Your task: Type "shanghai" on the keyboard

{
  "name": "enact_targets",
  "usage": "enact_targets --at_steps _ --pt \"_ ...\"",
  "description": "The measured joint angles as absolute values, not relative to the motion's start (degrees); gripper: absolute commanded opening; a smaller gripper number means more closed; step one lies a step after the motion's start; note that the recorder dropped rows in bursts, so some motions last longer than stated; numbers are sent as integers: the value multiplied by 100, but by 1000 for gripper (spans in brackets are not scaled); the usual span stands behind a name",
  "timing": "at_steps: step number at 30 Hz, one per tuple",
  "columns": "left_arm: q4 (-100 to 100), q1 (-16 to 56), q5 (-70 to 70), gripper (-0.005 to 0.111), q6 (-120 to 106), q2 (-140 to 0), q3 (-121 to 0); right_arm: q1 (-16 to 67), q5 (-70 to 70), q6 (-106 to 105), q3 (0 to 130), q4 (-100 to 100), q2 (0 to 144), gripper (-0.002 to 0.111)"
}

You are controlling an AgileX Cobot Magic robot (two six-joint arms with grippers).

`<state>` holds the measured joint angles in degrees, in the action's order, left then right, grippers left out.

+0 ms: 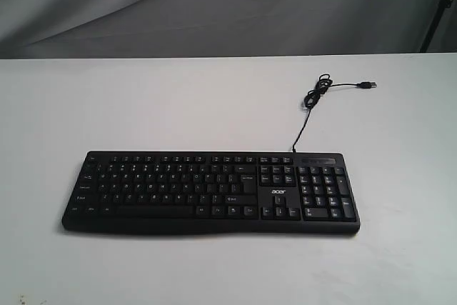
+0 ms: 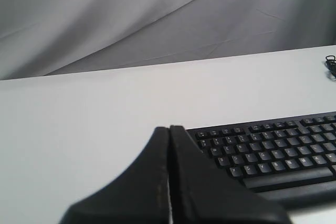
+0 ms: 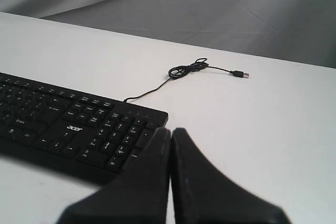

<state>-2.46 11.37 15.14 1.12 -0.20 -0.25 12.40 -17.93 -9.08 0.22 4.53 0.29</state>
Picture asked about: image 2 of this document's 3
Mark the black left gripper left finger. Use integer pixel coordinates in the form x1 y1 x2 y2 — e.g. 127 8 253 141
60 127 170 223

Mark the black acer keyboard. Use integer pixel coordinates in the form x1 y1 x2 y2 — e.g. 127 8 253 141
188 112 335 208

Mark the grey fabric backdrop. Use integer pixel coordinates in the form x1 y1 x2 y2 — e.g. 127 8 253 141
1 0 335 80

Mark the black USB cable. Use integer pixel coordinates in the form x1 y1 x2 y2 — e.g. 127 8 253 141
324 55 336 80

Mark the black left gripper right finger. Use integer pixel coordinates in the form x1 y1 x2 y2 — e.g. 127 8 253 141
169 126 291 223

